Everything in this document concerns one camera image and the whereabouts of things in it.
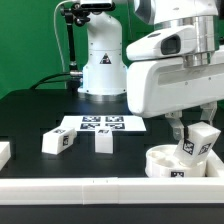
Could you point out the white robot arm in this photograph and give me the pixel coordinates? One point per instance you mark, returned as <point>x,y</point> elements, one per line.
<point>105,74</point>

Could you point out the white rail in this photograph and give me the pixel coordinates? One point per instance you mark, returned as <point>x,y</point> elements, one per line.
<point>84,191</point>
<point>214,167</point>

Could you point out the white right rail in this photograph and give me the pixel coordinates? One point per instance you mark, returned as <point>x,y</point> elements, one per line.
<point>214,167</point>

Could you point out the white marker sheet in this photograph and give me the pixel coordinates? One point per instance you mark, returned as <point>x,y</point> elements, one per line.
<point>115,122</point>

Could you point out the white round stool seat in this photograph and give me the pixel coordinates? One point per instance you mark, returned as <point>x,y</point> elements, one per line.
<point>161,163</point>

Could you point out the white block at left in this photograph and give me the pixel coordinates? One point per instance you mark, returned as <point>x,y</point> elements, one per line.
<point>5,153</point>

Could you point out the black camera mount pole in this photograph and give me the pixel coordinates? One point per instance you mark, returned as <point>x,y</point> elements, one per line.
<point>73,15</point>

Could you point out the white front rail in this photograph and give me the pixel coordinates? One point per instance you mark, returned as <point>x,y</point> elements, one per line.
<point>84,191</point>

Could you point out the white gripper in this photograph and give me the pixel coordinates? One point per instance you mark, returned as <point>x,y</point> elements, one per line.
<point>166,86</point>

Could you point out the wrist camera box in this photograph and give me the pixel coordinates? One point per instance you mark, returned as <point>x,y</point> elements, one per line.
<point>163,43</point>

